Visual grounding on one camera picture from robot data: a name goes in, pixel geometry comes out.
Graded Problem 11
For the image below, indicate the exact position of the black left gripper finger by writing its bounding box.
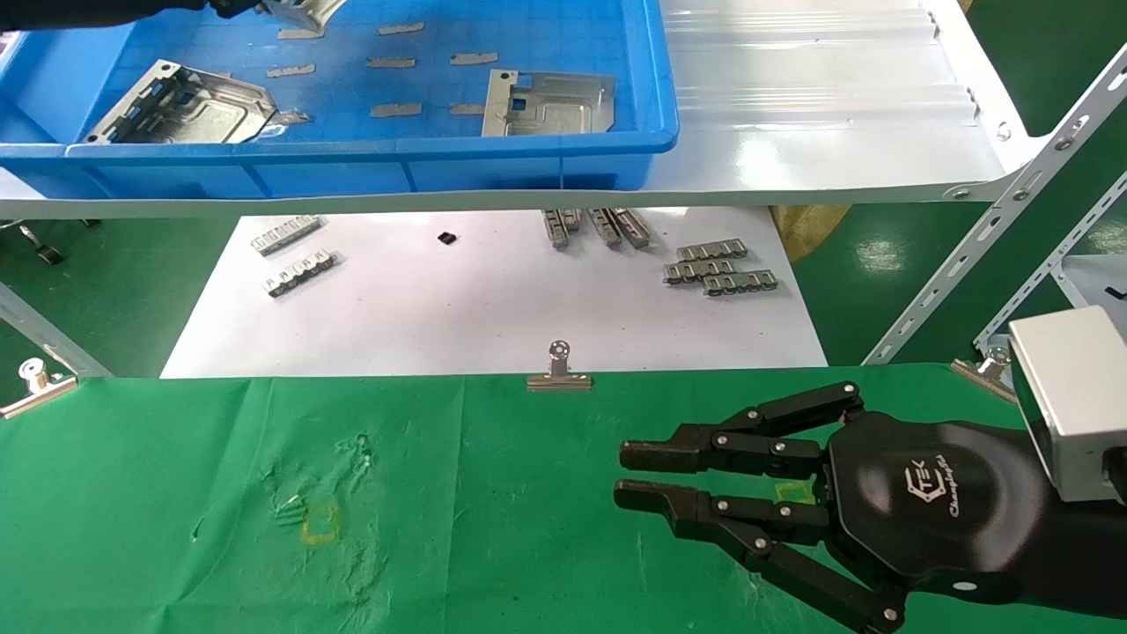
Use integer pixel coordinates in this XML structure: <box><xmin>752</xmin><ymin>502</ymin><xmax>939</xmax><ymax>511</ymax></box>
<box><xmin>0</xmin><ymin>0</ymin><xmax>265</xmax><ymax>32</ymax></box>

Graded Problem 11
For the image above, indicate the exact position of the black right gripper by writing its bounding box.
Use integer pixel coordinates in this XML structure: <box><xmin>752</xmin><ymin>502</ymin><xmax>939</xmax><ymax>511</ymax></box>
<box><xmin>614</xmin><ymin>381</ymin><xmax>1054</xmax><ymax>634</ymax></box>

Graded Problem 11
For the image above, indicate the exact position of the grey stamped metal plate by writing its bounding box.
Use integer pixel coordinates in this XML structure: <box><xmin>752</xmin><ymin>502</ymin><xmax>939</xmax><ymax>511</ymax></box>
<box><xmin>260</xmin><ymin>0</ymin><xmax>347</xmax><ymax>34</ymax></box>
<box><xmin>482</xmin><ymin>69</ymin><xmax>616</xmax><ymax>138</ymax></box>

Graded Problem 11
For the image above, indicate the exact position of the slotted grey metal plate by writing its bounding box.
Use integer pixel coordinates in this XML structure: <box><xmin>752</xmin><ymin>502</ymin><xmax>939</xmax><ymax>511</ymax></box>
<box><xmin>81</xmin><ymin>59</ymin><xmax>283</xmax><ymax>145</ymax></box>

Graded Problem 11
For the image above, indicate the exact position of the silver binder clip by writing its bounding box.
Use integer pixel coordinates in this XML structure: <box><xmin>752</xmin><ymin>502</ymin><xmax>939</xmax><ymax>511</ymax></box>
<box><xmin>0</xmin><ymin>358</ymin><xmax>79</xmax><ymax>420</ymax></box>
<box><xmin>950</xmin><ymin>345</ymin><xmax>1019</xmax><ymax>405</ymax></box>
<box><xmin>526</xmin><ymin>340</ymin><xmax>593</xmax><ymax>392</ymax></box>

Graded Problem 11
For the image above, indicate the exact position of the green table cloth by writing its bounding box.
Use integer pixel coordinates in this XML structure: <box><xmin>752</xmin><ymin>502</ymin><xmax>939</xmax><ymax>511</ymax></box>
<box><xmin>0</xmin><ymin>363</ymin><xmax>1127</xmax><ymax>634</ymax></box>

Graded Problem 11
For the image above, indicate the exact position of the blue plastic bin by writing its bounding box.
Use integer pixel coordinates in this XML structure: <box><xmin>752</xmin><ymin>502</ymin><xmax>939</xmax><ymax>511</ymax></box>
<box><xmin>0</xmin><ymin>0</ymin><xmax>680</xmax><ymax>200</ymax></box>

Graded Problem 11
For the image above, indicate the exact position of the white paper sheet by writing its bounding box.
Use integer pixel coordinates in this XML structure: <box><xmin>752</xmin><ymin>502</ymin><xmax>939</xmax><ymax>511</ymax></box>
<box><xmin>160</xmin><ymin>208</ymin><xmax>829</xmax><ymax>380</ymax></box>

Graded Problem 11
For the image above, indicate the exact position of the white shelf board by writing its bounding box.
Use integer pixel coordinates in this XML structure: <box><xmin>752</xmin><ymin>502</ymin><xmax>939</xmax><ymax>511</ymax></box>
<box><xmin>0</xmin><ymin>0</ymin><xmax>1050</xmax><ymax>221</ymax></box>

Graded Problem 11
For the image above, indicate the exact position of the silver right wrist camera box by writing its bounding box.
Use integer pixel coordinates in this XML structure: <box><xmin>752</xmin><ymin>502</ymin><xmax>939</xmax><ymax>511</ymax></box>
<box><xmin>1007</xmin><ymin>305</ymin><xmax>1127</xmax><ymax>505</ymax></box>

